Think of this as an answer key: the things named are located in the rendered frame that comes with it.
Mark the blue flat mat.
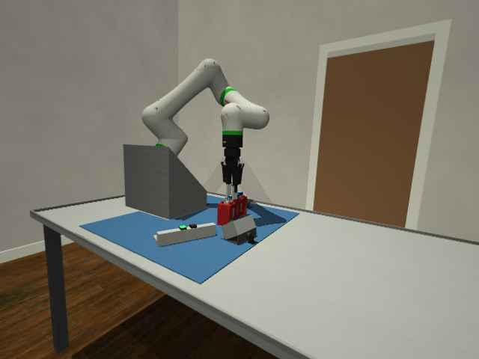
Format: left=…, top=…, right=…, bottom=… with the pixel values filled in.
left=80, top=195, right=299, bottom=284

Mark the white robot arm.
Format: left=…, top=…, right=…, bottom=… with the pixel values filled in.
left=142, top=58, right=269, bottom=156

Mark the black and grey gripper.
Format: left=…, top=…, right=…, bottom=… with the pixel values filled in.
left=221, top=148, right=244, bottom=200

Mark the white button panel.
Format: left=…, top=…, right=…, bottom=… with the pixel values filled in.
left=220, top=215, right=257, bottom=245

